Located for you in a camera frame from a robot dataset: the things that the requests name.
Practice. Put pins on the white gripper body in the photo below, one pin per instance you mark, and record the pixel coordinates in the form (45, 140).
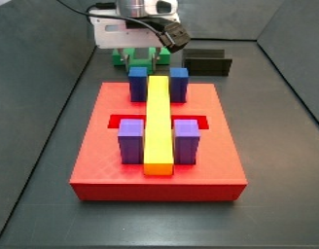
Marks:
(112, 35)

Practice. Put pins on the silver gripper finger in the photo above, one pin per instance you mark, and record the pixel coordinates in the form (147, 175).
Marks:
(124, 58)
(155, 57)

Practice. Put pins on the green stepped block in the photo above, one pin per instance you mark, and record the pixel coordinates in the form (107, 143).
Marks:
(140, 58)

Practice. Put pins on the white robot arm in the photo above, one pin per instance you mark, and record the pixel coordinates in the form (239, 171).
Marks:
(151, 11)

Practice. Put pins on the black angle fixture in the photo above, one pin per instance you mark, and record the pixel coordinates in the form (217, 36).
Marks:
(206, 62)

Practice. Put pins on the red base board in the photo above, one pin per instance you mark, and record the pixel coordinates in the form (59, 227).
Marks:
(103, 178)

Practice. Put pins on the yellow arch bar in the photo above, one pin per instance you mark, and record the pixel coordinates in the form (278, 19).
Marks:
(158, 147)

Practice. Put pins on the blue post left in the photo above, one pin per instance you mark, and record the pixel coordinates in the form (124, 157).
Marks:
(138, 78)

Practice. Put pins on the blue post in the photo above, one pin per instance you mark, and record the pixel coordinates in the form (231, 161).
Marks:
(138, 78)
(178, 84)

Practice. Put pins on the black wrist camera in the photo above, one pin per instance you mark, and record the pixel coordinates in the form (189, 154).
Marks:
(174, 37)

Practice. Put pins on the blue post right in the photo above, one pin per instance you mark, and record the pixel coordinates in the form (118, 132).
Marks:
(178, 84)

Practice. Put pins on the purple post left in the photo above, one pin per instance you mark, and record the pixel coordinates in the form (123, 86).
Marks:
(130, 139)

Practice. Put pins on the purple post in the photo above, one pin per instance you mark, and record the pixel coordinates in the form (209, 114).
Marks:
(130, 139)
(186, 141)

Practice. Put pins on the purple post right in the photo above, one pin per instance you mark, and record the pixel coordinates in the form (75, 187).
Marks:
(186, 141)

